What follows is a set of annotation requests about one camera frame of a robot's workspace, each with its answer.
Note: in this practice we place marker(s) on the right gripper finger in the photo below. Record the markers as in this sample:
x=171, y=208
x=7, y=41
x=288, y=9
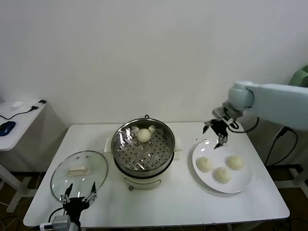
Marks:
x=222, y=140
x=208, y=124

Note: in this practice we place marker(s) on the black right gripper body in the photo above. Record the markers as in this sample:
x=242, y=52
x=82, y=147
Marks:
x=220, y=128

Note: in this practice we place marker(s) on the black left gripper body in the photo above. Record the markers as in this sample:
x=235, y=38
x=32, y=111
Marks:
x=75, y=207

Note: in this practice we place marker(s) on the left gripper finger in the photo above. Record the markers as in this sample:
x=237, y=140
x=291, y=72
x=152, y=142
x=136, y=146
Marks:
x=92, y=196
x=65, y=197

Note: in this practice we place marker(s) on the white steamed baozi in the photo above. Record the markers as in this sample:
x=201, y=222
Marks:
x=144, y=135
x=222, y=175
x=235, y=162
x=204, y=164

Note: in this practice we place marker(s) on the round glass pot lid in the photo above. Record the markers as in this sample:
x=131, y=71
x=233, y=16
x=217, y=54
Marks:
x=96, y=168

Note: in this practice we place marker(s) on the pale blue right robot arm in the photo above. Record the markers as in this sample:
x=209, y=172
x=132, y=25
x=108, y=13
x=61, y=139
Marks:
x=276, y=101

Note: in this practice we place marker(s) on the stainless steel steamer basket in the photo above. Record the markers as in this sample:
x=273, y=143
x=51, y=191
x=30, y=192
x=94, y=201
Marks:
x=144, y=156

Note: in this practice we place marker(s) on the dark crumbs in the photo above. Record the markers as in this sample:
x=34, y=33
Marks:
x=199, y=139

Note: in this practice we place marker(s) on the large white round plate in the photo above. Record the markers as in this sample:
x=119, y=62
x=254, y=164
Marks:
x=240, y=178

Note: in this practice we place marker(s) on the white electric cooker base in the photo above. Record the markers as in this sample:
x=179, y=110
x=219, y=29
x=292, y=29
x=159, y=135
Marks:
x=142, y=181

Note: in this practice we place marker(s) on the white side table with mouse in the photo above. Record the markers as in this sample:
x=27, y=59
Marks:
x=24, y=125

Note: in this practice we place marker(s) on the blue computer mouse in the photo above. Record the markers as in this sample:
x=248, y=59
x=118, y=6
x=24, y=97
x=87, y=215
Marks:
x=6, y=128

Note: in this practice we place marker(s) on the mint green appliance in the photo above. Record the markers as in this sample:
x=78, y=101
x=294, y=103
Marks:
x=300, y=75

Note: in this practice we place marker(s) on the small black device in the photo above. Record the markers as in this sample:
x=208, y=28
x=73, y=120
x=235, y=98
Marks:
x=42, y=101

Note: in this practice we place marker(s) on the white crumpled tissue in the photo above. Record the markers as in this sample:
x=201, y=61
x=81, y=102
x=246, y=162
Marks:
x=18, y=105

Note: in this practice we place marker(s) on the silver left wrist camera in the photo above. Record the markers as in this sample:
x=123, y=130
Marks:
x=61, y=222

